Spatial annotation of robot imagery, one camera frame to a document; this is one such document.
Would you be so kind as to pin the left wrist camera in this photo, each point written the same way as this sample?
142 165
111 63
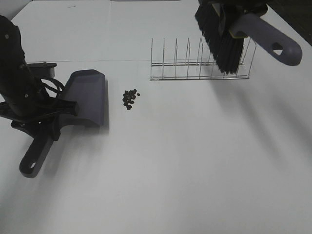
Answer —
46 70

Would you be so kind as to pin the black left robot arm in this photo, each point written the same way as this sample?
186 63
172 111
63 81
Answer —
31 93

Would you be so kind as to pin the purple plastic dustpan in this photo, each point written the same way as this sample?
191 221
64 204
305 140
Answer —
87 88

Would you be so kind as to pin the pile of coffee beans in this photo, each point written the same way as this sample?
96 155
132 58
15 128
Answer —
129 97

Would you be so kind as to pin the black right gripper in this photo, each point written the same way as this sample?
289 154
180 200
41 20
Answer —
258 7

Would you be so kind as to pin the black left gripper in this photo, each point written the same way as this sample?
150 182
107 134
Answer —
46 117

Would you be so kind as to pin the chrome wire dish rack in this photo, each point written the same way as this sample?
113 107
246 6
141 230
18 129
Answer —
168 62

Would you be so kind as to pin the purple hand brush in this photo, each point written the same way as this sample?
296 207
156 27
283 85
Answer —
224 32

